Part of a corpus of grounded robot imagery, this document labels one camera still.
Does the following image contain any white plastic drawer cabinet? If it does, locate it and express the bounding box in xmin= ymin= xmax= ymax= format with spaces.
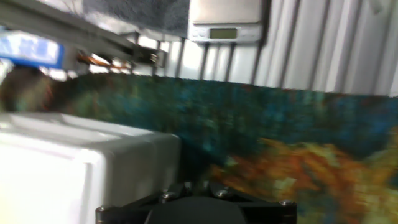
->
xmin=0 ymin=111 xmax=155 ymax=224

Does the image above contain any blue white box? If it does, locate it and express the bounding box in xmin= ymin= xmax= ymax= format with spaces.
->
xmin=0 ymin=29 xmax=65 ymax=70

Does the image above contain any white digital scale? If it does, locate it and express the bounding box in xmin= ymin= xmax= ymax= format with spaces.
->
xmin=187 ymin=0 xmax=264 ymax=44

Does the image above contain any orange cable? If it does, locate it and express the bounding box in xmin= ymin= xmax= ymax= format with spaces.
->
xmin=76 ymin=53 xmax=133 ymax=71

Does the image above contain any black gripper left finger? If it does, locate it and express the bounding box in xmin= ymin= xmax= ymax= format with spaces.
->
xmin=95 ymin=181 xmax=196 ymax=224

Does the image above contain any sunflower painting print tablecloth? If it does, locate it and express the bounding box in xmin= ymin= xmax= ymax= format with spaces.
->
xmin=0 ymin=67 xmax=398 ymax=224

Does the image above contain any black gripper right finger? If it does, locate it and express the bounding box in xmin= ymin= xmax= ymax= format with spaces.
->
xmin=195 ymin=181 xmax=298 ymax=224

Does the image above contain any grey cloth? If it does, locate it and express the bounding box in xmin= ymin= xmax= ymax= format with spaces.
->
xmin=81 ymin=0 xmax=191 ymax=39

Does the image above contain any aluminium frame beam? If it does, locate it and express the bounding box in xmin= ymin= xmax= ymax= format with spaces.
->
xmin=0 ymin=0 xmax=167 ymax=68

